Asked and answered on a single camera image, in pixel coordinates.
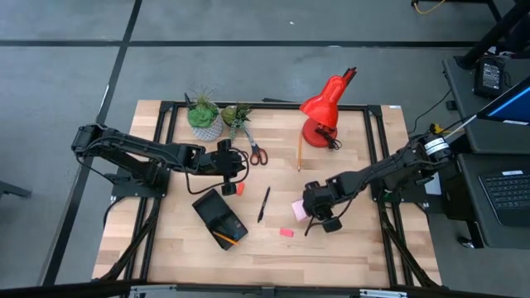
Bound black pen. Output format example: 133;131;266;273
257;185;272;224

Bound succulent in white patterned pot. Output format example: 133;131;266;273
184;87;224;142

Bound dark grey side desk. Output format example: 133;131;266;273
455;152;530;249
441;53;530;155

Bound pink sticky note pad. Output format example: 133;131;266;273
291;199;310;224

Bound black aluminium table frame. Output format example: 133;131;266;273
93;99;442;291

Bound trailing succulent in dark pot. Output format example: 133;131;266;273
220;102;253;142

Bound black mesh desk organizer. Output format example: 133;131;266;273
191;188;249;252

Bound yellow cable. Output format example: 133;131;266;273
411;0;447;15

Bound black power brick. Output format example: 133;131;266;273
473;56;507;99

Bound computer monitor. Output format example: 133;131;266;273
475;75;530;126

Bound black desk leg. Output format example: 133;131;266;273
455;0;530;70

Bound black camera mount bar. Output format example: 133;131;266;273
0;280;530;298

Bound black laptop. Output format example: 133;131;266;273
478;168;530;228

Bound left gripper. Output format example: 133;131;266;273
201;138;248;185

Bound red and black scissors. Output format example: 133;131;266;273
242;123;269;167

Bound grey chair base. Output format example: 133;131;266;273
0;180;33;200

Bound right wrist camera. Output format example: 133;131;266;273
321;215;344;233

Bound red desk lamp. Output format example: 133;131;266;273
298;66;358;151

